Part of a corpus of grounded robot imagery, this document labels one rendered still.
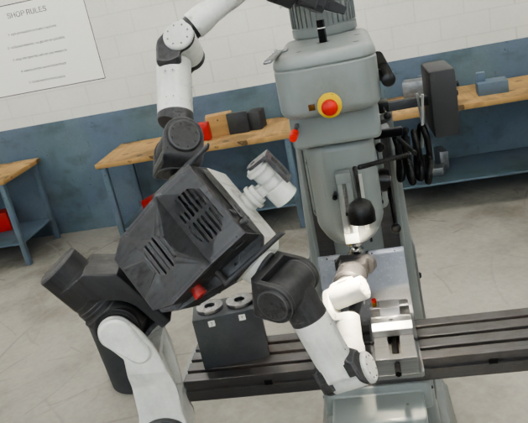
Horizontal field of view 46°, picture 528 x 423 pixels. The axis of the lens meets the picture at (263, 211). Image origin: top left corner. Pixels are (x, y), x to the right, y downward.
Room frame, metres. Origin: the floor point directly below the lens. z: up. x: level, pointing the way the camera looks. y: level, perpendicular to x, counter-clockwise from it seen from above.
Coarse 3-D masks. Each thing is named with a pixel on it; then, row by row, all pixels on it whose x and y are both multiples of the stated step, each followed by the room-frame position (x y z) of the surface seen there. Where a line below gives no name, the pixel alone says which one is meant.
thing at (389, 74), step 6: (378, 54) 1.90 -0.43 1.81; (378, 60) 1.78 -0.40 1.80; (384, 60) 1.76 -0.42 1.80; (378, 66) 1.71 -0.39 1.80; (384, 66) 1.63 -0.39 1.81; (384, 72) 1.55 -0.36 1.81; (390, 72) 1.54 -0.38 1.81; (384, 78) 1.53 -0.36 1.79; (390, 78) 1.53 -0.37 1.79; (384, 84) 1.53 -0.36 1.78; (390, 84) 1.53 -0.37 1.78
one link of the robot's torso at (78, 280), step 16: (64, 256) 1.41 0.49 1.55; (80, 256) 1.41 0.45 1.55; (96, 256) 1.45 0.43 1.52; (112, 256) 1.45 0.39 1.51; (48, 272) 1.41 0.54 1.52; (64, 272) 1.36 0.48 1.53; (80, 272) 1.37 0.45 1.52; (96, 272) 1.36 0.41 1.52; (112, 272) 1.36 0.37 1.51; (48, 288) 1.36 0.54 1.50; (64, 288) 1.35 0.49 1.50; (80, 288) 1.34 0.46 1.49; (96, 288) 1.34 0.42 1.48; (112, 288) 1.34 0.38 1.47; (128, 288) 1.34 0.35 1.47; (80, 304) 1.35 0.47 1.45; (96, 304) 1.35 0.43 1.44; (144, 304) 1.34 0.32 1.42; (160, 320) 1.34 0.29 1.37
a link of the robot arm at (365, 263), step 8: (344, 256) 1.72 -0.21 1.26; (352, 256) 1.71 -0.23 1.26; (360, 256) 1.70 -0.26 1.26; (368, 256) 1.68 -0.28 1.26; (336, 264) 1.71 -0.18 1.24; (344, 264) 1.63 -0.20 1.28; (352, 264) 1.62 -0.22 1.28; (360, 264) 1.63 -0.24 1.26; (368, 264) 1.67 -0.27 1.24; (376, 264) 1.69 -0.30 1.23; (360, 272) 1.59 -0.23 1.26; (368, 272) 1.65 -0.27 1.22
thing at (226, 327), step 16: (208, 304) 1.86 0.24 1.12; (224, 304) 1.86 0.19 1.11; (240, 304) 1.81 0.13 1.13; (192, 320) 1.79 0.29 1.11; (208, 320) 1.79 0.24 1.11; (224, 320) 1.79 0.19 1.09; (240, 320) 1.78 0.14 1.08; (256, 320) 1.79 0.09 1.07; (208, 336) 1.79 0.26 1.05; (224, 336) 1.79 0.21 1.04; (240, 336) 1.79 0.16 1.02; (256, 336) 1.79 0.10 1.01; (208, 352) 1.79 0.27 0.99; (224, 352) 1.79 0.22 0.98; (240, 352) 1.79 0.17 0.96; (256, 352) 1.79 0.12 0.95; (208, 368) 1.79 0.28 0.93
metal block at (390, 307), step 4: (380, 300) 1.76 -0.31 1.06; (384, 300) 1.75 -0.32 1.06; (388, 300) 1.75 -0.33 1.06; (392, 300) 1.75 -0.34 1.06; (396, 300) 1.74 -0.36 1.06; (380, 304) 1.74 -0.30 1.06; (384, 304) 1.73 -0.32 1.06; (388, 304) 1.73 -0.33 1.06; (392, 304) 1.72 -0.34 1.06; (396, 304) 1.72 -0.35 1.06; (380, 308) 1.71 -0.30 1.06; (384, 308) 1.71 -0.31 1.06; (388, 308) 1.71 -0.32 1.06; (392, 308) 1.70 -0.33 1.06; (396, 308) 1.70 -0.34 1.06; (380, 312) 1.71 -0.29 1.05; (384, 312) 1.71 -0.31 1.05; (388, 312) 1.71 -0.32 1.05; (392, 312) 1.71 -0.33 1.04; (396, 312) 1.70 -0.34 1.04
